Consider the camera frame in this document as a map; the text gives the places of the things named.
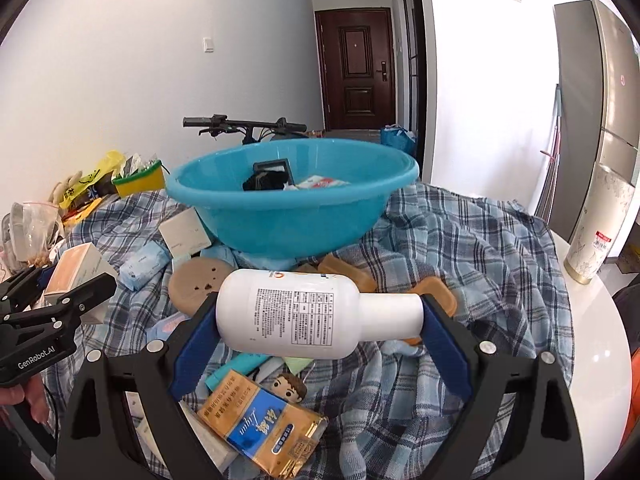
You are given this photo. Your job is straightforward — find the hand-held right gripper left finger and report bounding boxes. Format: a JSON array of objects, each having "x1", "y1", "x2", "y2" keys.
[{"x1": 55, "y1": 292, "x2": 223, "y2": 480}]

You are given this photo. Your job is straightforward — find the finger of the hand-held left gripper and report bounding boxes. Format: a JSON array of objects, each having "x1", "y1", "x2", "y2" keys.
[
  {"x1": 0, "y1": 274, "x2": 118, "y2": 341},
  {"x1": 0, "y1": 265, "x2": 57, "y2": 313}
]

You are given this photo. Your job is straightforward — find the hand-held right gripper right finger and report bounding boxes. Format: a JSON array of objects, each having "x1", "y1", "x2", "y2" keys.
[{"x1": 420, "y1": 294, "x2": 586, "y2": 480}]

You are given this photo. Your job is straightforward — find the orange white box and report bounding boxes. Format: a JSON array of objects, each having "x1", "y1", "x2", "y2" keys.
[{"x1": 44, "y1": 242, "x2": 118, "y2": 325}]

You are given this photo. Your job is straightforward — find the white plastic bottle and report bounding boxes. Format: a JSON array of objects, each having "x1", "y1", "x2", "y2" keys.
[{"x1": 215, "y1": 269, "x2": 426, "y2": 360}]

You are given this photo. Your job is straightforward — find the blue plastic basin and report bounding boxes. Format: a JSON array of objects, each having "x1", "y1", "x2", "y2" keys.
[{"x1": 165, "y1": 140, "x2": 420, "y2": 257}]

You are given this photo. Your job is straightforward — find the black square frame box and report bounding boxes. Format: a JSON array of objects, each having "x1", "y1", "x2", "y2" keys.
[{"x1": 243, "y1": 159, "x2": 293, "y2": 192}]

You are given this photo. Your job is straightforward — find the red white cigarette box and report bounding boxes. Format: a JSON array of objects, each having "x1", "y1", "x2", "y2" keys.
[{"x1": 295, "y1": 175, "x2": 352, "y2": 192}]

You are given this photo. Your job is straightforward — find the person's left hand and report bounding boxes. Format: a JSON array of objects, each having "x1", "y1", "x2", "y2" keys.
[{"x1": 0, "y1": 375, "x2": 48, "y2": 428}]

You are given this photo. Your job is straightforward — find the clear bag of nuts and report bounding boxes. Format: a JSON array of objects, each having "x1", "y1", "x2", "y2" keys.
[{"x1": 2, "y1": 201, "x2": 66, "y2": 266}]

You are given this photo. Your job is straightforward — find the teal packet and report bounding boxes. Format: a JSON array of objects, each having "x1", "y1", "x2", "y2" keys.
[{"x1": 206, "y1": 352, "x2": 271, "y2": 391}]

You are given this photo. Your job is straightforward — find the brown plastic piece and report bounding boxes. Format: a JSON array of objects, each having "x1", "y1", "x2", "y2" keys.
[
  {"x1": 407, "y1": 277, "x2": 458, "y2": 346},
  {"x1": 317, "y1": 255, "x2": 377, "y2": 293}
]

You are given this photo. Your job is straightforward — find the round brown disc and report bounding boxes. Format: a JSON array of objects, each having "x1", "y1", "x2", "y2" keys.
[{"x1": 168, "y1": 256, "x2": 236, "y2": 317}]

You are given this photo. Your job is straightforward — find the light blue tissue pack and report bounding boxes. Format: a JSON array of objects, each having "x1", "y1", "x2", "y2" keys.
[{"x1": 119, "y1": 244, "x2": 171, "y2": 291}]

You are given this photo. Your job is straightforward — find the beige plush toy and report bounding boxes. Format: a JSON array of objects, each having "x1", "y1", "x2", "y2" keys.
[{"x1": 50, "y1": 172, "x2": 83, "y2": 202}]

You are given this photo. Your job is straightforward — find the blue plaid cloth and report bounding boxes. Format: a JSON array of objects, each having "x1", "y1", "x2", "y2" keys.
[{"x1": 42, "y1": 182, "x2": 576, "y2": 480}]

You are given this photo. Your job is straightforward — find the small doll figure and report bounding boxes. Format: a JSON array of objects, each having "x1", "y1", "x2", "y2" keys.
[{"x1": 260, "y1": 372, "x2": 308, "y2": 404}]

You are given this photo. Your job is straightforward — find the white flat box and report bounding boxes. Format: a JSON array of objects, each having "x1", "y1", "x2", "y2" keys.
[{"x1": 135, "y1": 400, "x2": 238, "y2": 473}]

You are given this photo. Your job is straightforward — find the gold blue packet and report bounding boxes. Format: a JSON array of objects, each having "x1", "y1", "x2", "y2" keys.
[{"x1": 197, "y1": 370, "x2": 328, "y2": 478}]

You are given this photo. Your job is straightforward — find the yellow plastic bag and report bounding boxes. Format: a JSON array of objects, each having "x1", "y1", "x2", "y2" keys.
[{"x1": 59, "y1": 150, "x2": 126, "y2": 208}]

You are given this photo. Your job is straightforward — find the light green card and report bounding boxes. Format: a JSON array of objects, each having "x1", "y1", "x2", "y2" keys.
[{"x1": 284, "y1": 356, "x2": 318, "y2": 376}]

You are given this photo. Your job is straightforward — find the white square box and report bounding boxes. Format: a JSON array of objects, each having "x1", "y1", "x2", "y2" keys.
[{"x1": 159, "y1": 207, "x2": 213, "y2": 259}]

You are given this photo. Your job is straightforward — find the yellow bin with green rim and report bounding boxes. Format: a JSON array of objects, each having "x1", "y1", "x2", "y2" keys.
[{"x1": 112, "y1": 160, "x2": 166, "y2": 197}]

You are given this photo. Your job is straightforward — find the white floral tin can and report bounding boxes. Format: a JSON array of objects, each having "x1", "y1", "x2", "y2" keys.
[{"x1": 564, "y1": 165, "x2": 636, "y2": 285}]

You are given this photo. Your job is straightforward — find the blue woven bag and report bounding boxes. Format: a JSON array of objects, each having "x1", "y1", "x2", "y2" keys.
[{"x1": 381, "y1": 125, "x2": 417, "y2": 157}]

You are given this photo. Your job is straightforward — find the black electric bicycle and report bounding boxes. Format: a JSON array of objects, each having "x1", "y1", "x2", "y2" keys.
[{"x1": 182, "y1": 115, "x2": 308, "y2": 146}]

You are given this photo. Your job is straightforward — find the black framed glass door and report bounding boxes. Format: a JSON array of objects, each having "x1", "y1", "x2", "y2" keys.
[{"x1": 400, "y1": 0, "x2": 429, "y2": 176}]

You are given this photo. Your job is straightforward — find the brown entrance door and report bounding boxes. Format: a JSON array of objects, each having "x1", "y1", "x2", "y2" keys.
[{"x1": 314, "y1": 7, "x2": 397, "y2": 132}]

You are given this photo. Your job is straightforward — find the silver refrigerator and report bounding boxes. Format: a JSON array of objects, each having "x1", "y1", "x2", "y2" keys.
[{"x1": 547, "y1": 0, "x2": 640, "y2": 243}]

